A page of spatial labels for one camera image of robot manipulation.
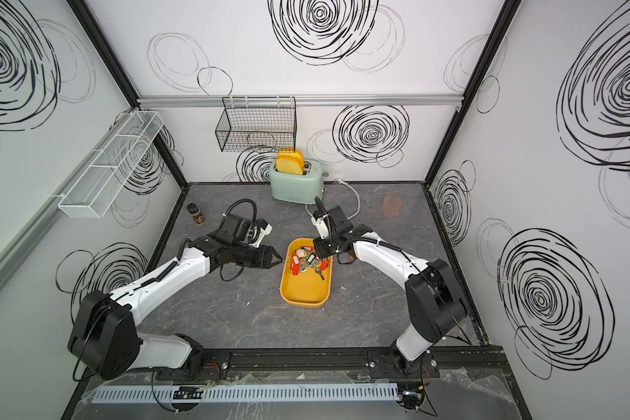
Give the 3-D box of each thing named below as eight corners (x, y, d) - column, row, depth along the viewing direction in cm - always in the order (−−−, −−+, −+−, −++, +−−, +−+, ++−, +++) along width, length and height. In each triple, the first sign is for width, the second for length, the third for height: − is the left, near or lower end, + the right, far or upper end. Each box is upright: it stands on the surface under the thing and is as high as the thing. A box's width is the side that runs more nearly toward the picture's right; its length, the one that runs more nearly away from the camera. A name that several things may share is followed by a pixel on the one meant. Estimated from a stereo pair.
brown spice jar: (195, 227, 108) (184, 210, 99) (198, 219, 110) (188, 202, 102) (204, 227, 108) (194, 210, 99) (206, 219, 110) (197, 202, 102)
